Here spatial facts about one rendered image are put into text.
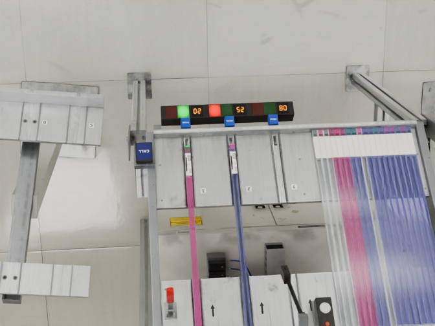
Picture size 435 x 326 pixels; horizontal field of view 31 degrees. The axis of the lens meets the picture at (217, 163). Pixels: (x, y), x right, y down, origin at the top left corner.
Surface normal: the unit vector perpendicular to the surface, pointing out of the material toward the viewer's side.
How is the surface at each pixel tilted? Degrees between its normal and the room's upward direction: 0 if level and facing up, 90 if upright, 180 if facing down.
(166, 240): 0
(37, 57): 0
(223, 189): 46
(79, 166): 0
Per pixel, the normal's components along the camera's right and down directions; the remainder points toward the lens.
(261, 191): 0.05, -0.47
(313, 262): 0.09, 0.30
